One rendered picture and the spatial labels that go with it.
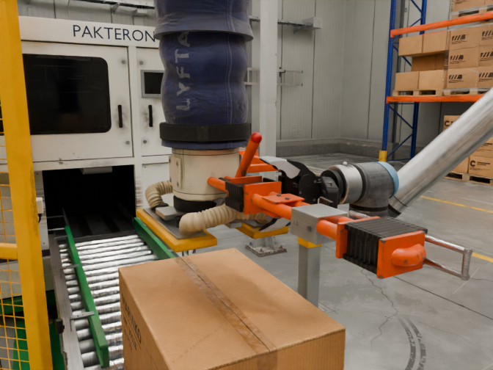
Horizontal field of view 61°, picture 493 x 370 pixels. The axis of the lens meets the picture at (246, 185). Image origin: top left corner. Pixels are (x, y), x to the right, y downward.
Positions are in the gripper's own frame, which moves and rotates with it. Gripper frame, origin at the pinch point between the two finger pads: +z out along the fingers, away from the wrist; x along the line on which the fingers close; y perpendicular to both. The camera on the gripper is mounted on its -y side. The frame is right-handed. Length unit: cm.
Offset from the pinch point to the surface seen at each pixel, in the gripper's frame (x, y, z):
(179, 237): -10.6, 13.6, 12.5
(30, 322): -50, 69, 44
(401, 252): 0.6, -36.9, 1.9
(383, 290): -127, 149, -200
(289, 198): 1.5, -9.9, -0.2
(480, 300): -127, 102, -250
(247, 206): -1.5, -1.2, 3.6
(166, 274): -32, 43, 7
